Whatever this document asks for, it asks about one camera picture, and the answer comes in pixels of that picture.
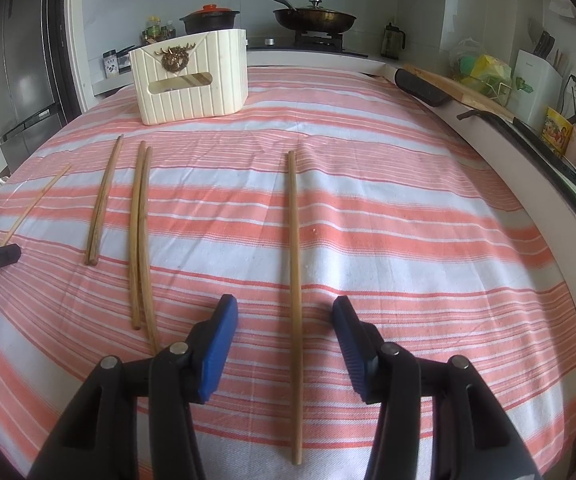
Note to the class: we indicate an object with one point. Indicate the black gas cooktop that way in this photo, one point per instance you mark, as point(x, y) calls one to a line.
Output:
point(288, 45)

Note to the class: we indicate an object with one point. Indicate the white-label spice jar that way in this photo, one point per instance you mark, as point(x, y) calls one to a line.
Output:
point(110, 66)

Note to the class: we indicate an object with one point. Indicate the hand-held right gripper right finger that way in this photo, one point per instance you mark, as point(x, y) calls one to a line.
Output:
point(353, 350)

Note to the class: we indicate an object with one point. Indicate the dark glass jug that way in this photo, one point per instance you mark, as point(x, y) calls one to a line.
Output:
point(393, 42)

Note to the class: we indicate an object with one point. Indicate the wooden cutting board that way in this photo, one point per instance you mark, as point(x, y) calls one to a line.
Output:
point(463, 92)

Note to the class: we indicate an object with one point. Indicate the dark sauce bottle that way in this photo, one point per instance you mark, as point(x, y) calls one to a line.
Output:
point(169, 31)

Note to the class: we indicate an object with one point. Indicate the yellow-capped sauce bottle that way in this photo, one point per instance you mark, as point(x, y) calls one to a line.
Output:
point(153, 30)

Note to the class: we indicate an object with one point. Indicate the yellow packet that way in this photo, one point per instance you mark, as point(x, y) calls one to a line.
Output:
point(557, 132)

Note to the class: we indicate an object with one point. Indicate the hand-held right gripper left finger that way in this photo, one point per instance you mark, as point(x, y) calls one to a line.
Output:
point(217, 350)

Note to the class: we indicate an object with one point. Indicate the cream utensil holder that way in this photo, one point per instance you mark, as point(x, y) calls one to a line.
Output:
point(192, 95)

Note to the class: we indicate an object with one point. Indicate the grey refrigerator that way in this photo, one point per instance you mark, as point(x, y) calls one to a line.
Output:
point(17, 60)

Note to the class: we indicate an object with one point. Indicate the plastic bag with yellow contents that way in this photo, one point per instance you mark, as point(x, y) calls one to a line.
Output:
point(483, 67)

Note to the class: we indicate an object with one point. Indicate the black oblong case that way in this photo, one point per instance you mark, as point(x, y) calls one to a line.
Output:
point(420, 87)

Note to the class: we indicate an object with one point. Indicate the white wall outlet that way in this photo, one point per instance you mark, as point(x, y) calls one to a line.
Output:
point(575, 87)

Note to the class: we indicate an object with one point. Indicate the clear spice jar set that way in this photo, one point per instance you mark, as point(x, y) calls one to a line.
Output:
point(125, 57)

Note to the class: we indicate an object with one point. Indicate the black clay pot red lid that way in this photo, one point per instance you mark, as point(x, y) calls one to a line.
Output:
point(210, 20)

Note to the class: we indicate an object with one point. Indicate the green cutting board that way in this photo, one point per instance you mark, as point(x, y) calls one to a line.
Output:
point(563, 170)

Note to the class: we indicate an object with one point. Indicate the black door frame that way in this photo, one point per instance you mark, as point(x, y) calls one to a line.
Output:
point(65, 35)

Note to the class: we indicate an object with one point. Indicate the wok with glass lid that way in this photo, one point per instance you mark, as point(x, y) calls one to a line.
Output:
point(318, 19)

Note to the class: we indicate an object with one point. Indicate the white knife block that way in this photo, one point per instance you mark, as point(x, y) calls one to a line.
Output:
point(535, 90)

